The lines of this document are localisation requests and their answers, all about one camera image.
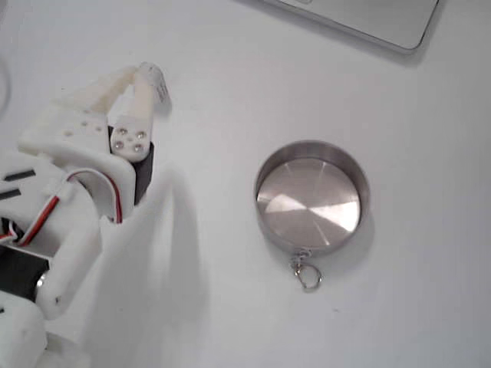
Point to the small white and blue box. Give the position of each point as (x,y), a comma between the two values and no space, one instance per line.
(162,89)

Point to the round metal bowl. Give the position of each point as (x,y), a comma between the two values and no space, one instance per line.
(307,207)

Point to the silver laptop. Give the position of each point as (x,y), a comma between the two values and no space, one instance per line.
(364,19)

